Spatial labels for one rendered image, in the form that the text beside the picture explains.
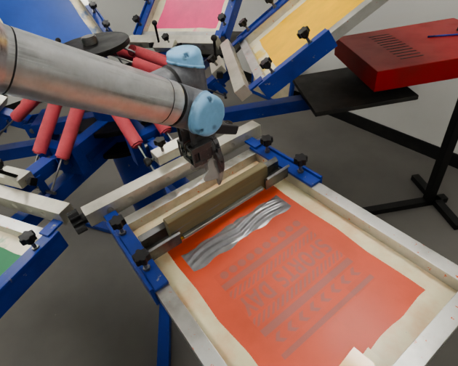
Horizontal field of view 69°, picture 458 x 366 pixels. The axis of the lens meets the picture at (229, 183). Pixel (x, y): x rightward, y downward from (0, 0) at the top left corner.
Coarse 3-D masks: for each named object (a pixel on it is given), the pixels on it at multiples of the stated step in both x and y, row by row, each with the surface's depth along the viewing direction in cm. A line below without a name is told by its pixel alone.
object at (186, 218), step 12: (252, 168) 102; (264, 168) 102; (240, 180) 98; (252, 180) 101; (264, 180) 105; (216, 192) 95; (228, 192) 97; (240, 192) 101; (192, 204) 93; (204, 204) 93; (216, 204) 96; (228, 204) 100; (168, 216) 90; (180, 216) 90; (192, 216) 93; (204, 216) 96; (168, 228) 90; (180, 228) 92
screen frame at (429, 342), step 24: (240, 168) 119; (192, 192) 110; (312, 192) 103; (336, 192) 99; (144, 216) 102; (360, 216) 91; (384, 240) 87; (408, 240) 83; (432, 264) 78; (456, 264) 77; (168, 288) 81; (456, 288) 75; (168, 312) 78; (456, 312) 69; (192, 336) 72; (432, 336) 66; (216, 360) 67; (408, 360) 63
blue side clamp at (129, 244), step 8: (112, 232) 95; (128, 232) 96; (120, 240) 93; (128, 240) 93; (136, 240) 93; (128, 248) 91; (136, 248) 91; (128, 256) 88; (152, 264) 86; (136, 272) 90; (144, 272) 84; (152, 272) 84; (160, 272) 84; (144, 280) 82; (152, 280) 82; (160, 280) 82; (152, 288) 80; (160, 288) 81; (152, 296) 81
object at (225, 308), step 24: (192, 240) 97; (240, 240) 94; (216, 264) 89; (216, 288) 84; (216, 312) 79; (240, 312) 78; (240, 336) 74; (264, 336) 73; (336, 336) 71; (264, 360) 69; (288, 360) 69; (312, 360) 68; (336, 360) 68
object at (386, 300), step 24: (264, 192) 108; (240, 216) 102; (288, 216) 99; (312, 216) 98; (264, 240) 93; (336, 240) 90; (360, 264) 84; (384, 264) 83; (384, 288) 78; (408, 288) 78; (360, 312) 75; (384, 312) 74; (360, 336) 71
